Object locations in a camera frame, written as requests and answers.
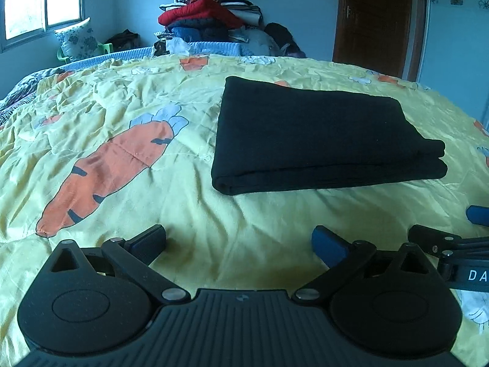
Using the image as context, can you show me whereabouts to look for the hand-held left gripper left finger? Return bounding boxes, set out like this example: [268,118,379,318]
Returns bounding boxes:
[49,224,190,307]

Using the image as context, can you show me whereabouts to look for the pile of folded clothes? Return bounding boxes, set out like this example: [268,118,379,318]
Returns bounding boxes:
[153,0,307,59]

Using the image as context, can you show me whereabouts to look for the blue quilted blanket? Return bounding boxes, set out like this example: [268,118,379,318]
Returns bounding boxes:
[65,41,270,70]

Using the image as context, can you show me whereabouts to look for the dark bag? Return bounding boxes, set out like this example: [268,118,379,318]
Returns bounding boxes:
[105,28,140,53]

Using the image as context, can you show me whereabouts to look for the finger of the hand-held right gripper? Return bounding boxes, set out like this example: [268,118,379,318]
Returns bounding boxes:
[465,204,489,227]
[407,224,465,259]

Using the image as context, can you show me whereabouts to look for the window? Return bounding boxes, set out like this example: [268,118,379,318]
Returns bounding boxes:
[0,0,85,53]

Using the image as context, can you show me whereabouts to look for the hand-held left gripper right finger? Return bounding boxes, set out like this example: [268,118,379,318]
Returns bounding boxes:
[291,225,434,307]

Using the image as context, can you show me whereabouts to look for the dark patterned bedding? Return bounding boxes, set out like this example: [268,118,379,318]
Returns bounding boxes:
[0,67,74,124]

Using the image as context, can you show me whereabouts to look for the brown wooden door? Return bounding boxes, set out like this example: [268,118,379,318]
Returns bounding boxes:
[332,0,428,81]

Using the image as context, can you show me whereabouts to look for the yellow carrot print bedspread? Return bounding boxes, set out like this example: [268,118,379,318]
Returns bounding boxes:
[0,54,489,367]

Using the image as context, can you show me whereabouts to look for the green plastic chair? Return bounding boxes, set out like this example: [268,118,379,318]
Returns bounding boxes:
[57,42,114,64]

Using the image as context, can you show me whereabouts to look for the black pants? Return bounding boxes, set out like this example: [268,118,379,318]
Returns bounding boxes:
[211,76,448,195]

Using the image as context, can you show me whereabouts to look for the floral white pillow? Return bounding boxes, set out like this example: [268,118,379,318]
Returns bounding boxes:
[54,17,101,62]

